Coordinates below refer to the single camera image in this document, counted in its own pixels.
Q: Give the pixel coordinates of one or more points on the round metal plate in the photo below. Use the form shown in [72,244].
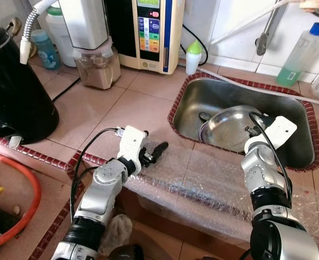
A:
[227,130]

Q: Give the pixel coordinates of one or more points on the white wall pipe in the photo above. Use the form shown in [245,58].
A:
[246,21]

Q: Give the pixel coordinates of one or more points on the clear bottle blue cap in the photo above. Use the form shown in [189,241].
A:
[300,57]

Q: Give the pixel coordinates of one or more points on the white water filter appliance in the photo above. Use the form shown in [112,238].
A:
[83,21]

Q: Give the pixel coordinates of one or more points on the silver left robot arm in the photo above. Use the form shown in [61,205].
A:
[97,195]

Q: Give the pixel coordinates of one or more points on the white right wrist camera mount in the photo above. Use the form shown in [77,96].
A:
[278,132]

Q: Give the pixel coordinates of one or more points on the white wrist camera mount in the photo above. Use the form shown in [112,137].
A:
[278,132]
[131,143]

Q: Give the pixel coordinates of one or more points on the clear bubble wrap sheet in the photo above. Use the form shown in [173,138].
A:
[202,184]

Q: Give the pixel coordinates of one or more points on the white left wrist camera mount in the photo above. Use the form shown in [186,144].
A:
[131,143]

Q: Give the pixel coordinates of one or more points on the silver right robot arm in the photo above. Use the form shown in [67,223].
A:
[262,173]

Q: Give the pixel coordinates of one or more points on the white bottle green cap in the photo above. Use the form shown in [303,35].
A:
[193,59]

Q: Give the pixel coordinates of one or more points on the white jug green lid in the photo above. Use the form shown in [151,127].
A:
[59,38]

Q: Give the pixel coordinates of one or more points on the small teal bottle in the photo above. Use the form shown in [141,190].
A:
[45,51]

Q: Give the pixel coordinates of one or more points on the chrome faucet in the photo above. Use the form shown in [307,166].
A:
[265,35]

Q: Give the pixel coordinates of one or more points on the thin white tube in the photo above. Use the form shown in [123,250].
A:
[267,89]

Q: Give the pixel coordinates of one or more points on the orange plastic basin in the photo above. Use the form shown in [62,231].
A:
[36,195]

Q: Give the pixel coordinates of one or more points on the stainless steel sink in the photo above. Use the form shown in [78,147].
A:
[219,100]

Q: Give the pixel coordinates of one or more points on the black electric kettle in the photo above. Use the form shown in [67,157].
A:
[15,92]

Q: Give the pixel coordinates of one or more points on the cream water ionizer appliance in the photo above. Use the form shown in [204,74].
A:
[148,32]

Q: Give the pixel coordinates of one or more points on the clear filter container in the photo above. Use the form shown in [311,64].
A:
[98,67]

